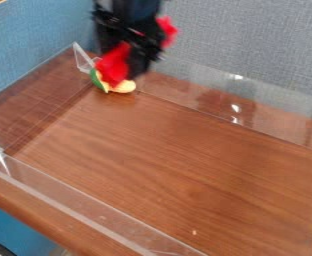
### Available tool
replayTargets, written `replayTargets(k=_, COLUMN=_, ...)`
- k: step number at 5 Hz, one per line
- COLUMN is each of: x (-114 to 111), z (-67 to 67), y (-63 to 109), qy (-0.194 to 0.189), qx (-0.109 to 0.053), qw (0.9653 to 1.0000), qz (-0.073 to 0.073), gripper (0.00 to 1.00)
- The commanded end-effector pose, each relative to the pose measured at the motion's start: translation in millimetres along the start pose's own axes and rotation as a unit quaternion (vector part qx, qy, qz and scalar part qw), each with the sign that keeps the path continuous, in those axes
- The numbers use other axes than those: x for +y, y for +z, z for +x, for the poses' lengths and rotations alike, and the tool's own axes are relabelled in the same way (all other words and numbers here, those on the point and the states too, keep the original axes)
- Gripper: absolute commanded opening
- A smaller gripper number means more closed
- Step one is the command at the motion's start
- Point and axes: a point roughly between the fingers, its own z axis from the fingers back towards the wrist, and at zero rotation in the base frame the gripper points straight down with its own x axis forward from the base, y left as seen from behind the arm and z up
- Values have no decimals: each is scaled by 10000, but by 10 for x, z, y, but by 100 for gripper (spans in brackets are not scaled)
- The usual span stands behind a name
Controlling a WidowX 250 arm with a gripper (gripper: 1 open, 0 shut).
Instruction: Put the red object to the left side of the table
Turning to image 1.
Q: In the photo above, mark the clear acrylic back barrier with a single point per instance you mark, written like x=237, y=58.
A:
x=250, y=103

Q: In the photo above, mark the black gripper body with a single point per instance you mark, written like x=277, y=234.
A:
x=137, y=25

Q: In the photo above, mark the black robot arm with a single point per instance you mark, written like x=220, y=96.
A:
x=122, y=6

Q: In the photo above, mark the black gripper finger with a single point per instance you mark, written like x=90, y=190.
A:
x=142, y=56
x=109, y=39

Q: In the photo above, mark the yellow green toy corn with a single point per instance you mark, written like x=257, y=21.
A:
x=126, y=86

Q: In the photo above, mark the clear acrylic barrier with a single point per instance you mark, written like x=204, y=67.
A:
x=111, y=222
x=250, y=103

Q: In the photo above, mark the red plastic block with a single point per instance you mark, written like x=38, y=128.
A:
x=113, y=65

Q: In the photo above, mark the clear acrylic front barrier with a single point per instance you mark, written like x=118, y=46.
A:
x=111, y=222

